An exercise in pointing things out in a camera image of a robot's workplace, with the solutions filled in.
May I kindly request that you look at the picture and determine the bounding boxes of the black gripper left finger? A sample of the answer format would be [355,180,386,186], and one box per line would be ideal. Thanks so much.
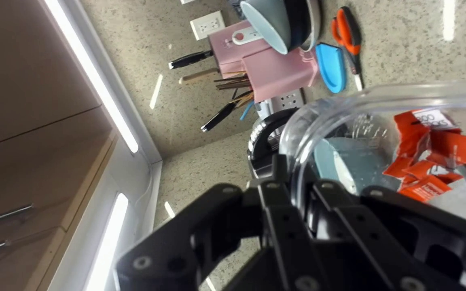
[115,152,344,291]

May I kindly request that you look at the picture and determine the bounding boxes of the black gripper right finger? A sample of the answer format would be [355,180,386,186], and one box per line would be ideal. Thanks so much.
[310,180,466,291]

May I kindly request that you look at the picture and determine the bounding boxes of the clear plastic bowl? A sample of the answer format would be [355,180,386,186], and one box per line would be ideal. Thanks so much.
[280,83,466,219]

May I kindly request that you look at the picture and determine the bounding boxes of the light blue front bowl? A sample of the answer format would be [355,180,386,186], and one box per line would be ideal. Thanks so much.
[314,138,400,196]

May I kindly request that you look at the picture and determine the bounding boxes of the orange snack packets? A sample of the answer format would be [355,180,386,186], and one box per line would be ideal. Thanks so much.
[384,110,466,202]

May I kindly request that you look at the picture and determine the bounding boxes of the pink utensil holder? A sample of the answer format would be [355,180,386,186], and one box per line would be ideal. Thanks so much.
[243,49,319,102]

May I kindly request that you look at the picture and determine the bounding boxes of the small blue silicone lid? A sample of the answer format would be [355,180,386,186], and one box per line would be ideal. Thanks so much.
[316,42,347,94]

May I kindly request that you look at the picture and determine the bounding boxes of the pink knife block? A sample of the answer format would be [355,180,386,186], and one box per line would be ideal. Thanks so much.
[209,21,269,78]

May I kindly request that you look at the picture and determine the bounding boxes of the stacked dark bowls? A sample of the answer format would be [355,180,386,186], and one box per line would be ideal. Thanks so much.
[240,0,322,55]

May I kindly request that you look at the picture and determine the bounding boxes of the under cabinet light strip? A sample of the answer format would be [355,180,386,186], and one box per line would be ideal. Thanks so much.
[44,0,140,154]

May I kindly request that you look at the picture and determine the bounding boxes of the white wall outlet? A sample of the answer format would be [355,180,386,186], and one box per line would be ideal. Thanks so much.
[190,10,225,41]

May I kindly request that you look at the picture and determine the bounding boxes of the orange handled scissors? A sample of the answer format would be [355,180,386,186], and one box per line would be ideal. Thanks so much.
[331,7,365,91]

